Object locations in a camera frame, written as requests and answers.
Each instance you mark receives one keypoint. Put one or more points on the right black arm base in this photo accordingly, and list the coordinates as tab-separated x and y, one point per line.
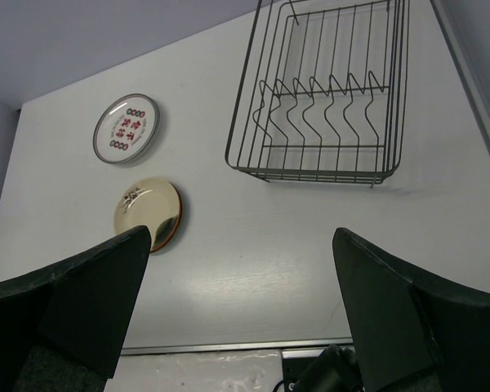
332	368

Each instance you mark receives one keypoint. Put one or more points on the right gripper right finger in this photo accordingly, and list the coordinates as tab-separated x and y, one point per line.
412	329

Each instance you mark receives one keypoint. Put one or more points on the grey wire dish rack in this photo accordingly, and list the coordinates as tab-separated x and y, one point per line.
322	95

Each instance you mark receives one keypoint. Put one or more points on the white plate red characters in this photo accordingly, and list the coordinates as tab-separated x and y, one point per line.
126	129

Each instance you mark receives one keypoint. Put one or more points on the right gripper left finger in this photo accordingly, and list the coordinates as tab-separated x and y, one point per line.
62	327

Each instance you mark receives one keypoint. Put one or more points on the cream plate orange rim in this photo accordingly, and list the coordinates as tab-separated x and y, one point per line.
152	202

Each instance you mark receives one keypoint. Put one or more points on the silver foil sheet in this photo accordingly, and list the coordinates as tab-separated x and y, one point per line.
253	370

